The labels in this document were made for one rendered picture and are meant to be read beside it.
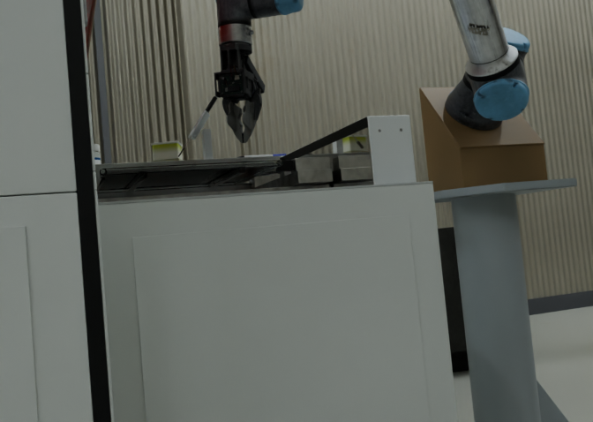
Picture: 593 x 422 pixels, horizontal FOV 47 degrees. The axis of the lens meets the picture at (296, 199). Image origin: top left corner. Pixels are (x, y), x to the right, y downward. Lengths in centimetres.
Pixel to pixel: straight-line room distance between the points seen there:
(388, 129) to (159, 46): 343
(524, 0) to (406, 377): 494
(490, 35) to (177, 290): 83
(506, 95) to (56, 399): 108
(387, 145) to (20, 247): 73
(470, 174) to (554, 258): 409
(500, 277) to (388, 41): 366
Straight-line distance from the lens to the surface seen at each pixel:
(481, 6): 147
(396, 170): 134
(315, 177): 146
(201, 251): 113
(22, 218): 92
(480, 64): 153
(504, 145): 174
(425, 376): 130
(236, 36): 152
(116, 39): 464
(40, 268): 91
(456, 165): 168
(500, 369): 174
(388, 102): 507
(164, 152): 187
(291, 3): 150
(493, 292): 171
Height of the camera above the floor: 73
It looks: 4 degrees up
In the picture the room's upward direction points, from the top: 5 degrees counter-clockwise
